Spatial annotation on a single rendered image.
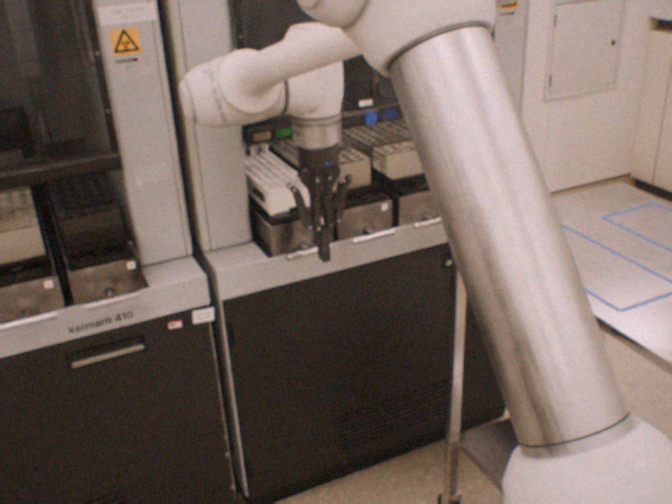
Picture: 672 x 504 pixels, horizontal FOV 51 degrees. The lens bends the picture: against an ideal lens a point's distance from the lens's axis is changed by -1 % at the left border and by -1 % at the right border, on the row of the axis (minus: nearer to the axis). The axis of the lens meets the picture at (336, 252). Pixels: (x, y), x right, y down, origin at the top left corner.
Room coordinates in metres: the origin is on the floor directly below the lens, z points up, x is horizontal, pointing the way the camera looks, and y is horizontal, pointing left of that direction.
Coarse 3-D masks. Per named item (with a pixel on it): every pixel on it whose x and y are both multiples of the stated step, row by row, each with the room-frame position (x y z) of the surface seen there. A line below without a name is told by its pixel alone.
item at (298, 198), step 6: (294, 186) 1.22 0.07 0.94; (294, 192) 1.22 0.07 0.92; (300, 192) 1.22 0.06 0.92; (294, 198) 1.23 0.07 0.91; (300, 198) 1.22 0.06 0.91; (300, 204) 1.22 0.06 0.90; (300, 210) 1.23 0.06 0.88; (306, 210) 1.23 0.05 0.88; (300, 216) 1.24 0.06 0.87; (306, 216) 1.23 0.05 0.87; (306, 222) 1.23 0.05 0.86
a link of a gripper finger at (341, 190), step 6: (348, 174) 1.27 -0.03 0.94; (348, 180) 1.26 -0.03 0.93; (342, 186) 1.26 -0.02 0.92; (336, 192) 1.28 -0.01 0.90; (342, 192) 1.26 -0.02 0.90; (336, 198) 1.27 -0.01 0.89; (342, 198) 1.26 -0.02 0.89; (336, 204) 1.27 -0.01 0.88; (342, 204) 1.26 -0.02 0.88; (336, 210) 1.27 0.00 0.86; (342, 210) 1.26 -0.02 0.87; (336, 216) 1.26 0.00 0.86; (342, 216) 1.26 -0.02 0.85; (336, 222) 1.25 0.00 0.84
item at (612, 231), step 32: (608, 192) 1.40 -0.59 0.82; (640, 192) 1.39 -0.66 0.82; (576, 224) 1.24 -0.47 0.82; (608, 224) 1.24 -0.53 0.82; (640, 224) 1.23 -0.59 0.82; (576, 256) 1.11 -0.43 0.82; (608, 256) 1.10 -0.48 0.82; (640, 256) 1.10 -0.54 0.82; (608, 288) 0.99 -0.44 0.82; (640, 288) 0.99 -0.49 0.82; (608, 320) 0.90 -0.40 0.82; (640, 320) 0.89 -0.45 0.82; (448, 352) 1.27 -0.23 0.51; (640, 352) 0.83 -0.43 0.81; (448, 384) 1.27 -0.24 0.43; (448, 416) 1.27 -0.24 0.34; (448, 448) 1.26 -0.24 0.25; (480, 448) 1.23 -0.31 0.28; (512, 448) 1.22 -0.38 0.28; (448, 480) 1.26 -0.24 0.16
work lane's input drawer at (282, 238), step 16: (256, 208) 1.44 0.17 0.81; (320, 208) 1.39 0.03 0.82; (256, 224) 1.41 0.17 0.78; (272, 224) 1.35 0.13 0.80; (288, 224) 1.35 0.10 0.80; (272, 240) 1.33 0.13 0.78; (288, 240) 1.35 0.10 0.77; (304, 240) 1.36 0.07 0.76; (272, 256) 1.33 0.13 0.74; (288, 256) 1.30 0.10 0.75; (304, 256) 1.31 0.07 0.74
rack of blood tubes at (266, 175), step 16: (256, 160) 1.59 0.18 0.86; (272, 160) 1.59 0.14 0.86; (256, 176) 1.49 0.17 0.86; (272, 176) 1.48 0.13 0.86; (288, 176) 1.47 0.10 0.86; (256, 192) 1.53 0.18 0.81; (272, 192) 1.38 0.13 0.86; (288, 192) 1.39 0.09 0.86; (304, 192) 1.41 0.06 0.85; (272, 208) 1.38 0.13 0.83; (288, 208) 1.39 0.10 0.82
